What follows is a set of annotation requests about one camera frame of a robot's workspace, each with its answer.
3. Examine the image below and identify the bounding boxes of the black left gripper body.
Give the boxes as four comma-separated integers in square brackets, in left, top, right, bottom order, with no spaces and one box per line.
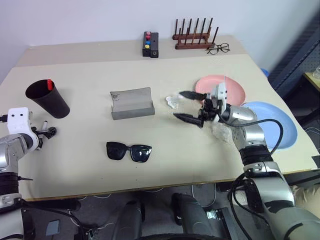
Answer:
[31,126,50,141]

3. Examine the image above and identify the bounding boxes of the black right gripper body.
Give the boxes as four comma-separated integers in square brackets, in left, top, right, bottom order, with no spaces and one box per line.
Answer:
[196,93,226,123]

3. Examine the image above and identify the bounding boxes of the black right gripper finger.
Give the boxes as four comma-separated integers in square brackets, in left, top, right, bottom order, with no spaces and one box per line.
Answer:
[173,112,204,129]
[178,90,209,102]

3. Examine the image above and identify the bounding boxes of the white marker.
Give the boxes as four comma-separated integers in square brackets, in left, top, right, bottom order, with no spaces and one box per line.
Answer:
[37,120,49,151]

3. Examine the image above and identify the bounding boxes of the clear plastic wrap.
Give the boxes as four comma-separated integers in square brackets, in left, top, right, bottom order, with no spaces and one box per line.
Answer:
[210,121,234,145]
[165,93,186,109]

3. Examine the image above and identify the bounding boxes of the grey glasses case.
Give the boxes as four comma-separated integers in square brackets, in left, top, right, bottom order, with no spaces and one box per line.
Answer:
[109,87,156,121]

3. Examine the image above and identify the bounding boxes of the black sunglasses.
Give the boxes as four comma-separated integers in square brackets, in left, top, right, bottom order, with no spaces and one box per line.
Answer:
[105,141,153,164]

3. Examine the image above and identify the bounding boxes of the blue plate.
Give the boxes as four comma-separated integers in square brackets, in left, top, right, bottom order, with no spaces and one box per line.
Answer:
[240,100,299,150]

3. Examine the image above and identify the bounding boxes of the black cup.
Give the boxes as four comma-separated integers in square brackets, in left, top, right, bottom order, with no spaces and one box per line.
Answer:
[24,79,71,119]

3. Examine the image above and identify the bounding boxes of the pink plate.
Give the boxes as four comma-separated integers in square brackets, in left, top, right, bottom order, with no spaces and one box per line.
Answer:
[194,74,247,106]

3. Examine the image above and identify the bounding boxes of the brown wooden peg rack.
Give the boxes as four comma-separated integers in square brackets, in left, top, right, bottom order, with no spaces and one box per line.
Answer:
[171,17,220,50]

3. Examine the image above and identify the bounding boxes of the black framed clear eyeglasses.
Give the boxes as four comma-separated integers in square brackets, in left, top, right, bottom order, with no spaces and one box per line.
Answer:
[205,42,231,56]

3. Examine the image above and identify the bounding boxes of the plain black box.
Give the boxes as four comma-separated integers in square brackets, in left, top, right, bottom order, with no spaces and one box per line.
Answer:
[149,32,160,59]

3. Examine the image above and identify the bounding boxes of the black box with coloured buttons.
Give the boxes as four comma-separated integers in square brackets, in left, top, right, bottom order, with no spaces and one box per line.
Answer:
[142,31,152,58]

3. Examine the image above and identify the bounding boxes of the small grey floor block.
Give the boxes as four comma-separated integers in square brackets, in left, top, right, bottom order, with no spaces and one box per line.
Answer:
[45,219,61,236]

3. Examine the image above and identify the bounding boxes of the dark grey rounded shape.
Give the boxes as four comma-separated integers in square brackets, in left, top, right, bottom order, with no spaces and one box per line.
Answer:
[111,199,146,240]
[171,192,223,240]

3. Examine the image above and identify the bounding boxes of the dark pegboard panel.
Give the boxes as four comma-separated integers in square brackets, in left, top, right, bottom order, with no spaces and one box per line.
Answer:
[267,14,320,94]

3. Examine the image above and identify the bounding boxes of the yellow side table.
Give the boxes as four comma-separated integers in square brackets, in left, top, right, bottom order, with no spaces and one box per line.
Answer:
[303,71,320,89]

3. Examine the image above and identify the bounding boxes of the beige cloth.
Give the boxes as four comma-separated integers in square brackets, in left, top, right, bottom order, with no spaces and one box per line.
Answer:
[291,184,320,217]

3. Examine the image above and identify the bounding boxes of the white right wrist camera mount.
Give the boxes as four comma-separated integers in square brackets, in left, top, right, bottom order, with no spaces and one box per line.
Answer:
[209,83,229,107]

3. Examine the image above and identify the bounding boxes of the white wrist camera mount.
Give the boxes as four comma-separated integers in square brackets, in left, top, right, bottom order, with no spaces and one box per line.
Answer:
[209,83,229,107]
[6,107,41,151]

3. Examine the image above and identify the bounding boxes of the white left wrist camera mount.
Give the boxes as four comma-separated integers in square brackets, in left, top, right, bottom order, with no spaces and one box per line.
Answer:
[6,107,41,151]

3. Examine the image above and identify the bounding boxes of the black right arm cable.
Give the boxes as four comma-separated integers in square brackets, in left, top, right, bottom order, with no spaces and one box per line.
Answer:
[228,118,285,230]

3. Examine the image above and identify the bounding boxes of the silver metal bracket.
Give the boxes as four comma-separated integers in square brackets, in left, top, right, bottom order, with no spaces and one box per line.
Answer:
[205,209,224,221]

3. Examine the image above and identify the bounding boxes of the white floor cable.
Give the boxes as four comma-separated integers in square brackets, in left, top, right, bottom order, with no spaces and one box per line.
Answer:
[304,126,320,141]

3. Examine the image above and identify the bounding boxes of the black table frame bar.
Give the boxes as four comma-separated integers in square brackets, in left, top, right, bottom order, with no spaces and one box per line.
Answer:
[284,168,320,188]

